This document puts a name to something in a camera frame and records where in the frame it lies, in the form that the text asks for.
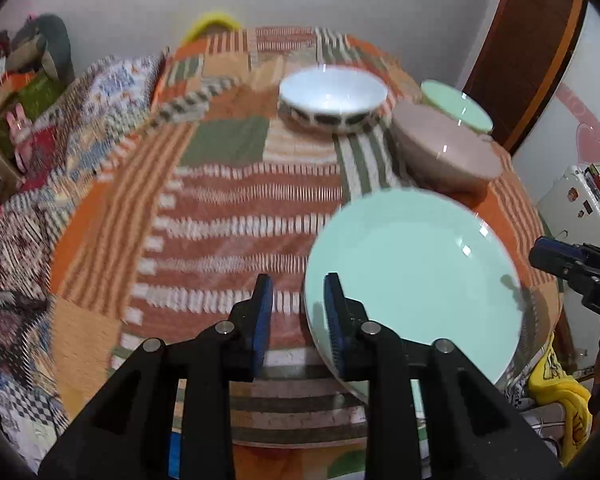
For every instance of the pink wall sticker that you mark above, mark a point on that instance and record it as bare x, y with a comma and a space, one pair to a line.
592, 145

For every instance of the pale pink bowl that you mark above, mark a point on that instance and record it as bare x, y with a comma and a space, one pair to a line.
440, 135

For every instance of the wooden door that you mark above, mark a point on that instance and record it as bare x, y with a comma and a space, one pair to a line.
525, 50

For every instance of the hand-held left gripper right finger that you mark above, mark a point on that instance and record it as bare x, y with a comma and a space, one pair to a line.
334, 325

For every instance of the colourful cartoon bedsheet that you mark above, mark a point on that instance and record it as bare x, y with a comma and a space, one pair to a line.
565, 390

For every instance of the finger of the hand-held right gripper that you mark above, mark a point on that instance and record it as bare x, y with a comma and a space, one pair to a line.
550, 255

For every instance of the white bowl with dark dots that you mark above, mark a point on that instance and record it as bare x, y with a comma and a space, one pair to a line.
330, 90

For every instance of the white fridge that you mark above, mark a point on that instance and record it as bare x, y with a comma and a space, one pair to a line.
570, 210

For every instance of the striped patchwork blanket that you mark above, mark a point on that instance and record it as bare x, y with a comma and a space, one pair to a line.
220, 220

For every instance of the mint green plate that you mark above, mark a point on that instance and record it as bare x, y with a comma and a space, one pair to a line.
415, 280

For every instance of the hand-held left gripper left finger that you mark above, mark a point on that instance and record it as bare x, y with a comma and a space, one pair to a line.
262, 320

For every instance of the grey plush toy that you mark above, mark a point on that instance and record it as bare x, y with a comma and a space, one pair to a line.
55, 35

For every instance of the pink bunny toy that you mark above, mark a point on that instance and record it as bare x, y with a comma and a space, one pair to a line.
17, 127

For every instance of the mint green bowl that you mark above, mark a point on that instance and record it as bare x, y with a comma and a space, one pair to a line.
455, 102

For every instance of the yellow foam noodle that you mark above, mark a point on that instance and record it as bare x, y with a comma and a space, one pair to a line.
212, 19

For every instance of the patterned quilt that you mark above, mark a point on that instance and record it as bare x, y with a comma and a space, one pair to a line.
30, 230

